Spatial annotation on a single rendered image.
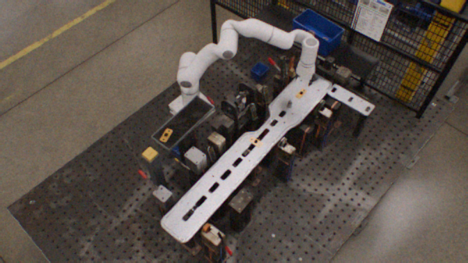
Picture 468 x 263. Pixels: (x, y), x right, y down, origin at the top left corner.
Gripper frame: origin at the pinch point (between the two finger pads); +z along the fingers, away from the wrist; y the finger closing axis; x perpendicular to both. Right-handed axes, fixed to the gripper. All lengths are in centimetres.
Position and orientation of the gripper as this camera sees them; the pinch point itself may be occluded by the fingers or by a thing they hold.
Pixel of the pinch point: (303, 80)
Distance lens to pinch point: 259.3
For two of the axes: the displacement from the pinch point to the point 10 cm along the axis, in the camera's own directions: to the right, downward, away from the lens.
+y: 7.8, 5.2, -3.6
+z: 0.1, 5.6, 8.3
